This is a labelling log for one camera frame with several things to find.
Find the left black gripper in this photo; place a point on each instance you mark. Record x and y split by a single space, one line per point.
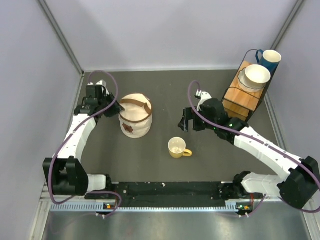
117 108

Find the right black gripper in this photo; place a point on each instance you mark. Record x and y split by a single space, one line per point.
188 114

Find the cream round laundry bag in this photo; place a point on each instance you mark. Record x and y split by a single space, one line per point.
137 117

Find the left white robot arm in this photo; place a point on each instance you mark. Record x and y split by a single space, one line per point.
64 173

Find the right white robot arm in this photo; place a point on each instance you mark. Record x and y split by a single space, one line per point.
296 179

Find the yellow mug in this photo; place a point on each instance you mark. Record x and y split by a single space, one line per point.
177 148

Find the white scalloped plate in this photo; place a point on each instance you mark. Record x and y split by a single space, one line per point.
243 83

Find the white bowl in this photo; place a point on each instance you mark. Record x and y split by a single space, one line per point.
256 76

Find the blue mug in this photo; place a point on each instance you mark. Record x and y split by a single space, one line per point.
270 59

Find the black wire wooden rack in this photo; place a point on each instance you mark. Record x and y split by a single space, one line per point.
239 103

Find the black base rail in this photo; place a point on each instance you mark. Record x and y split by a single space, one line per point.
214 190

